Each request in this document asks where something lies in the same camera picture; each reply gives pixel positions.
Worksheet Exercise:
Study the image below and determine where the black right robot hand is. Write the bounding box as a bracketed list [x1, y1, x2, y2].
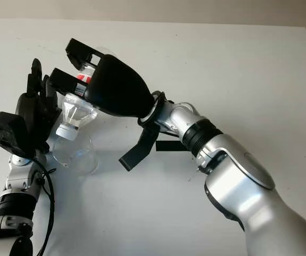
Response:
[49, 38, 155, 118]

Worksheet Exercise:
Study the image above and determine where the clear glass cup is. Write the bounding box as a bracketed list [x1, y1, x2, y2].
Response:
[52, 135, 101, 176]

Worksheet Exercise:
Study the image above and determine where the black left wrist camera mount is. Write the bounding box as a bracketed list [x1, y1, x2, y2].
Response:
[0, 111, 34, 158]

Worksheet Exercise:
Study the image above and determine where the black tape strip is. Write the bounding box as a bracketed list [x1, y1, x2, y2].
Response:
[155, 140, 194, 153]

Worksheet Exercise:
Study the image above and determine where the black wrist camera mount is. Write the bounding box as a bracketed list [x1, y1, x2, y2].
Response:
[0, 111, 34, 158]
[118, 91, 174, 172]

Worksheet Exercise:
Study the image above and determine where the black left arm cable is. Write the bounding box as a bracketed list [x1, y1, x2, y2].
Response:
[32, 157, 57, 256]

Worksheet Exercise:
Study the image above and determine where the clear plastic water bottle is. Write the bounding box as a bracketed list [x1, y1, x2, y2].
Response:
[54, 46, 114, 141]

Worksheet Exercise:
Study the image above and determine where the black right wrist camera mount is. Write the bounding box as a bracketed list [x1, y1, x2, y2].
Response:
[118, 91, 174, 172]

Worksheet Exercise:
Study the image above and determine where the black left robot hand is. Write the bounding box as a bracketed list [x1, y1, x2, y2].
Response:
[16, 58, 62, 156]

